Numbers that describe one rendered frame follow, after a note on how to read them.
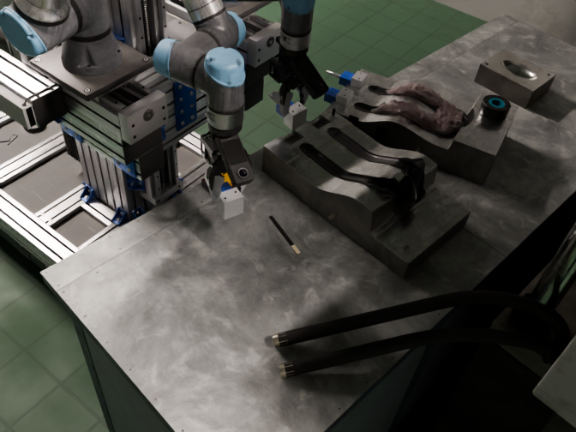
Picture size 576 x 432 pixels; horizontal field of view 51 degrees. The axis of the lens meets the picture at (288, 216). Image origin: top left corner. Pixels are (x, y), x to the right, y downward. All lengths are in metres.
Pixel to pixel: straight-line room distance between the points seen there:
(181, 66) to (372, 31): 2.90
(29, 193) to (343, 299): 1.52
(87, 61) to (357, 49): 2.44
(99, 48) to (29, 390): 1.20
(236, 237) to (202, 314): 0.24
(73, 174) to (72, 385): 0.85
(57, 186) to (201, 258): 1.21
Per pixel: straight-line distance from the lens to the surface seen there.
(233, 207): 1.39
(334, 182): 1.54
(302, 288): 1.41
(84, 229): 2.38
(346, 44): 3.86
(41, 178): 2.62
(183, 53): 1.23
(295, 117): 1.64
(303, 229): 1.53
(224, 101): 1.19
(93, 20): 1.57
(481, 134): 1.78
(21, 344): 2.38
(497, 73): 2.14
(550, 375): 1.02
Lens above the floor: 1.93
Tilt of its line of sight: 46 degrees down
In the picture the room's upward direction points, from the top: 6 degrees clockwise
